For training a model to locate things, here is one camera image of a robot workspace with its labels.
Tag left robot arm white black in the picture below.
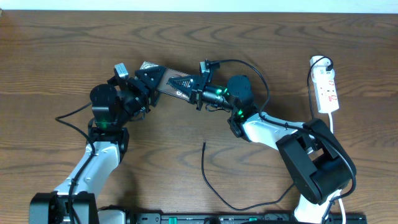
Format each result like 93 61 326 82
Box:
29 63 166 223

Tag white power strip, red switches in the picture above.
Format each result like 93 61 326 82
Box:
310 55 340 114

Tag black charging cable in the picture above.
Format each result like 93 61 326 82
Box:
201 55 335 212

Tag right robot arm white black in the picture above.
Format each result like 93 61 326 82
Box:
167 70 356 223

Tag Galaxy smartphone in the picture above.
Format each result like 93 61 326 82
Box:
157 67 194 102

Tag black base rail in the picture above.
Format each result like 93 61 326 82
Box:
133 212 368 224

